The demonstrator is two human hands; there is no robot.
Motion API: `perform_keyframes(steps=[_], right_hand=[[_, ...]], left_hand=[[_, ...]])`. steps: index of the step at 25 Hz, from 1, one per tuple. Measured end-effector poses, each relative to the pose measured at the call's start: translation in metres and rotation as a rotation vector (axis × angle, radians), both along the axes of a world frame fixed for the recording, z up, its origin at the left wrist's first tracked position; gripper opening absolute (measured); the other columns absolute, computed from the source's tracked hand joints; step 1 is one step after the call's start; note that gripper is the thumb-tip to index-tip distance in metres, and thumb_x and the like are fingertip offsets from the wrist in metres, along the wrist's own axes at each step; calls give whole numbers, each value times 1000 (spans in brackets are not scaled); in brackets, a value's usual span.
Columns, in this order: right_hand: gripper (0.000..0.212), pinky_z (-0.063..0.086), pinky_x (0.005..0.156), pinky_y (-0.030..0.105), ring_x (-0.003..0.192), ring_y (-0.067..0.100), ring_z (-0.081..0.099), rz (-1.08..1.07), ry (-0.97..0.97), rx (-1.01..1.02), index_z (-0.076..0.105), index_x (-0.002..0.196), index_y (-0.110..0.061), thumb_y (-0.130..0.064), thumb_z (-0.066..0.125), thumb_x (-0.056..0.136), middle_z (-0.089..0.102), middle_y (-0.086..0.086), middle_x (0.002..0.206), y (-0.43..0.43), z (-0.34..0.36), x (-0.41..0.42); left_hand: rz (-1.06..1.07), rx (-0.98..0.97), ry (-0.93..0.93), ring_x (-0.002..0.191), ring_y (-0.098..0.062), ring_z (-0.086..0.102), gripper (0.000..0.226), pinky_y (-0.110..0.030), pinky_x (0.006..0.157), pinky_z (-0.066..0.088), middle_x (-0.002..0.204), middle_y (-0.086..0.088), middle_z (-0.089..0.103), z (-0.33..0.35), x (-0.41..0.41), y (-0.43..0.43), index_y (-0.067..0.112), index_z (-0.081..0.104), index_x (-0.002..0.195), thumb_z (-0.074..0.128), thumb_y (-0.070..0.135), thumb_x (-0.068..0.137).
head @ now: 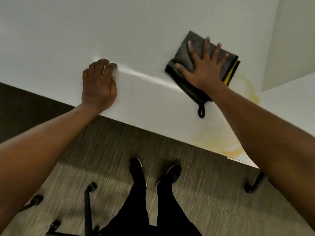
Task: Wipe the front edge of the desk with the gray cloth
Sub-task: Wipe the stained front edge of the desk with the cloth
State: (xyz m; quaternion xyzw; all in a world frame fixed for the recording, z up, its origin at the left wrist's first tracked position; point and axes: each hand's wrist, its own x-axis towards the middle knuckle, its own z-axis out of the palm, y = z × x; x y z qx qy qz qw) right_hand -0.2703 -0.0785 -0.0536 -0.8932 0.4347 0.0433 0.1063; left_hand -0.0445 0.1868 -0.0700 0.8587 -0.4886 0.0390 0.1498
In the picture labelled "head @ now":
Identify person's left hand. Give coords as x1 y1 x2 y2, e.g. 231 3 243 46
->
81 58 118 113

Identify person's black shoe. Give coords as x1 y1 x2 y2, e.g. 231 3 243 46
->
156 164 183 187
129 157 147 187

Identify black office chair base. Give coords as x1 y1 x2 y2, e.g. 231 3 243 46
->
24 182 100 236

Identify dark grey cleaning cloth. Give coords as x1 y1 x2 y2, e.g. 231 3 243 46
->
164 30 241 118

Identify person's black trousers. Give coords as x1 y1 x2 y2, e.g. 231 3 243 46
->
98 180 203 236

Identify yellow liquid stain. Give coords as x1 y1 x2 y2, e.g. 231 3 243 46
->
192 73 260 160

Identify person's right black shoe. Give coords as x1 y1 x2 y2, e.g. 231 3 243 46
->
156 164 183 187

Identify black table leg with caster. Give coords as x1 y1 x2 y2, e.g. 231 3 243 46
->
244 171 266 194

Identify person's left black shoe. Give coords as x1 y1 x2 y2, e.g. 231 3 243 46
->
129 157 147 187

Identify person's right forearm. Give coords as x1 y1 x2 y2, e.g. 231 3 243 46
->
200 83 315 232

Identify person's left forearm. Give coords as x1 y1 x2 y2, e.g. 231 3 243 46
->
0 103 104 232

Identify person's right hand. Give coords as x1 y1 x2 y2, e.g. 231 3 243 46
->
174 36 229 94

